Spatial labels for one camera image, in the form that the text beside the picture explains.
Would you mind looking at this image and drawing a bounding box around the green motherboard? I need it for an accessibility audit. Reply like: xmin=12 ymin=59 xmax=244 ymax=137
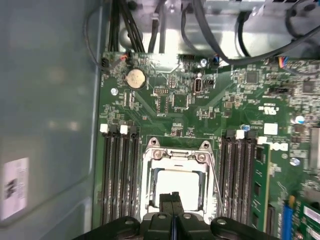
xmin=98 ymin=51 xmax=320 ymax=240

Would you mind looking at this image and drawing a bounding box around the green RAM stick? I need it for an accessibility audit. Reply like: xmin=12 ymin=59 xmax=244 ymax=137
xmin=252 ymin=143 xmax=273 ymax=232

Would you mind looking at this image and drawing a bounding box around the grey metal disk bay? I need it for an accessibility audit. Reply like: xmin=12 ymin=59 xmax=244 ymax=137
xmin=117 ymin=0 xmax=320 ymax=61

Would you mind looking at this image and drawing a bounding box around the silver square CPU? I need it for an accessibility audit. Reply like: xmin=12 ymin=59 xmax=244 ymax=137
xmin=153 ymin=168 xmax=205 ymax=212

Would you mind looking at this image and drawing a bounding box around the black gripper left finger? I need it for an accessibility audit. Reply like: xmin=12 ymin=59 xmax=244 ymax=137
xmin=72 ymin=192 xmax=176 ymax=240

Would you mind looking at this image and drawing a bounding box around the CPU socket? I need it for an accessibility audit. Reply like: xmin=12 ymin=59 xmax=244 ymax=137
xmin=141 ymin=136 xmax=216 ymax=221

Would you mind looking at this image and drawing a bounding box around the black open PC case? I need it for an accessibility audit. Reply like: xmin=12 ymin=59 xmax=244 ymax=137
xmin=0 ymin=0 xmax=320 ymax=240

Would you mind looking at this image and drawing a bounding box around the round coin battery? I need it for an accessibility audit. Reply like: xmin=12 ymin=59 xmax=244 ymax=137
xmin=124 ymin=68 xmax=147 ymax=90

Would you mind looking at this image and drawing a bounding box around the internal USB port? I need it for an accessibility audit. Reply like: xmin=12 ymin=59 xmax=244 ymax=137
xmin=192 ymin=77 xmax=204 ymax=96

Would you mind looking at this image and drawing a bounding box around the metal socket cover frame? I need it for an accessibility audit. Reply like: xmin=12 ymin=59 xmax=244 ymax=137
xmin=147 ymin=149 xmax=210 ymax=218

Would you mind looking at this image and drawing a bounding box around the blue expansion slot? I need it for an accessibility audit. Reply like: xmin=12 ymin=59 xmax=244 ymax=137
xmin=282 ymin=196 xmax=295 ymax=240

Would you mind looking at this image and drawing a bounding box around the black sleeved cable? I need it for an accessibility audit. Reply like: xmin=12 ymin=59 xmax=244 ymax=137
xmin=119 ymin=0 xmax=146 ymax=54
xmin=107 ymin=0 xmax=121 ymax=52

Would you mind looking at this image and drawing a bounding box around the thick black cable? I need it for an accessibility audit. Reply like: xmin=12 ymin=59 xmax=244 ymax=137
xmin=192 ymin=0 xmax=320 ymax=65

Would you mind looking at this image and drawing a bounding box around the thin wire locking lever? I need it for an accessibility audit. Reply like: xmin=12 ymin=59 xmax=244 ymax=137
xmin=207 ymin=148 xmax=226 ymax=217

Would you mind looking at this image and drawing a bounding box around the silver chipset heatsink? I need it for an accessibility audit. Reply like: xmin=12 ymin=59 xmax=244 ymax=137
xmin=309 ymin=126 xmax=320 ymax=172

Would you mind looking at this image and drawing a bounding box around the white label sticker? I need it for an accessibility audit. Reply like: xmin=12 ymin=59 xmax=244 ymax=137
xmin=3 ymin=157 xmax=30 ymax=221

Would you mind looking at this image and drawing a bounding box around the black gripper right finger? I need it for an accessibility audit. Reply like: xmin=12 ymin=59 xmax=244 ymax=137
xmin=172 ymin=191 xmax=278 ymax=240

